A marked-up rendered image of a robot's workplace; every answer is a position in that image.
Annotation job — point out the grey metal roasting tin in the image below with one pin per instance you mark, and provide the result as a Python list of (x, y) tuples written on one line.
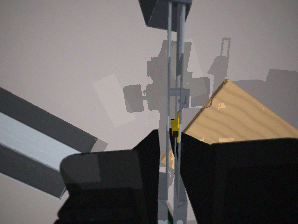
[(33, 144)]

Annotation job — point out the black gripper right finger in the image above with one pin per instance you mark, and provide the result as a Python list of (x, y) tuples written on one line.
[(203, 168)]

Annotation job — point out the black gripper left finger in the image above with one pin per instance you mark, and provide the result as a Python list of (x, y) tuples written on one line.
[(137, 168)]

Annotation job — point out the light wooden board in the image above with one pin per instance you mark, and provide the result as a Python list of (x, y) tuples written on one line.
[(231, 114)]

